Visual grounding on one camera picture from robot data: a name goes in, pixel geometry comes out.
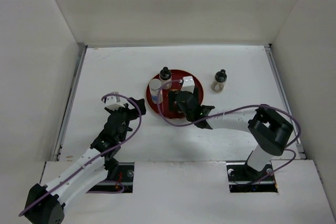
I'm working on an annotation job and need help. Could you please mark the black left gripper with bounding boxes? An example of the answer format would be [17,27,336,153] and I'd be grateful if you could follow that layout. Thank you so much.
[108,98,145,142]

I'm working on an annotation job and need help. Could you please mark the blue-label jar silver lid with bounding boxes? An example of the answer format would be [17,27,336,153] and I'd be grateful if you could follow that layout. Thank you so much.
[149,79,163,104]

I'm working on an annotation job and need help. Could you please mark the white-filled bottle black cap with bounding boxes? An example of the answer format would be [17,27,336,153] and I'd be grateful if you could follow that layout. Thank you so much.
[159,67,172,90]

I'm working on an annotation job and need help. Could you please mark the tan powder bottle black cap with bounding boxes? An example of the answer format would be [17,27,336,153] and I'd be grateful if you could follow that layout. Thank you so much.
[211,69,227,93]

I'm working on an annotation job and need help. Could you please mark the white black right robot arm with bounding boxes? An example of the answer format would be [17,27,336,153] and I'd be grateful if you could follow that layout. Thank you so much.
[168,91,293,180]

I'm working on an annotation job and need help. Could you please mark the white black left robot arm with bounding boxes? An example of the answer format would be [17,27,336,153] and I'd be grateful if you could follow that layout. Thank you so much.
[19,93,146,223]

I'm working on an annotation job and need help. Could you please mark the red round lacquer tray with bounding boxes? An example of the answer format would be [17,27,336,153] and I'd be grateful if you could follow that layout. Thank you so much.
[146,69,204,120]

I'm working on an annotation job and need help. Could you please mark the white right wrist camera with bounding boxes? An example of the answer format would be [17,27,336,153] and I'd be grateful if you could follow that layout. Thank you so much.
[180,76,195,93]

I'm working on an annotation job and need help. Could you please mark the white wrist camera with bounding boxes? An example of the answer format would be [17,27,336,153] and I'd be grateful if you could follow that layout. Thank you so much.
[180,76,195,93]
[101,92,125,111]

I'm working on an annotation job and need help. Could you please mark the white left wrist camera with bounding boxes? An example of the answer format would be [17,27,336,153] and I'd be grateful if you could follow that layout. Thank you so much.
[101,92,125,111]

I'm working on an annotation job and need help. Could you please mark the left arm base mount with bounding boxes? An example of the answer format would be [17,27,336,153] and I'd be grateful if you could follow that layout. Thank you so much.
[87,159,135,194]

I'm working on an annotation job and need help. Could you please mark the left aluminium frame rail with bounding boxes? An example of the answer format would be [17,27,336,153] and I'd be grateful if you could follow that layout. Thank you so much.
[50,42,88,161]

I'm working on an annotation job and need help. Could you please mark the aluminium frame rail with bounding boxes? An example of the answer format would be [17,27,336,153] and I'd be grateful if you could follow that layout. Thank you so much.
[264,44,307,159]
[50,42,88,161]

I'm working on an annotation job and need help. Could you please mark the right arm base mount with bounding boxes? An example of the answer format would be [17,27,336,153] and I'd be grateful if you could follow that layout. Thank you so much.
[226,162,278,193]

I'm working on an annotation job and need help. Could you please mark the right aluminium frame rail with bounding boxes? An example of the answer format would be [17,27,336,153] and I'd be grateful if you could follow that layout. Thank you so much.
[264,44,307,159]

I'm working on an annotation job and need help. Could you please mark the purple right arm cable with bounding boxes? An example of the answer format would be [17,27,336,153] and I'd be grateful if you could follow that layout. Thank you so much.
[157,78,302,185]

